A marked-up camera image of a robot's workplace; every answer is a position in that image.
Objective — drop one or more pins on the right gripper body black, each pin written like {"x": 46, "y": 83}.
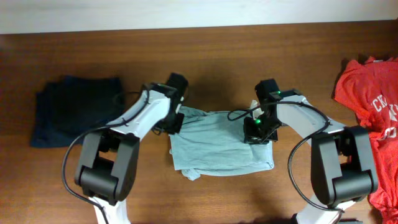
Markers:
{"x": 262, "y": 129}

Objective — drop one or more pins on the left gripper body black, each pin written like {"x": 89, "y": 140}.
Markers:
{"x": 172, "y": 123}

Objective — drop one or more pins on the light blue grey t-shirt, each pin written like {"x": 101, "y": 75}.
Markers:
{"x": 209, "y": 144}

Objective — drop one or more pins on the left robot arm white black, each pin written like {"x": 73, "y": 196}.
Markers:
{"x": 107, "y": 166}

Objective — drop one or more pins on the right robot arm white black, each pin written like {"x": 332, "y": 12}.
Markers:
{"x": 342, "y": 168}

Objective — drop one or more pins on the folded dark navy garment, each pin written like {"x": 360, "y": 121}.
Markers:
{"x": 73, "y": 105}

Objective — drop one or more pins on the red t-shirt white print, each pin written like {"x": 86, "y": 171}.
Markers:
{"x": 369, "y": 89}

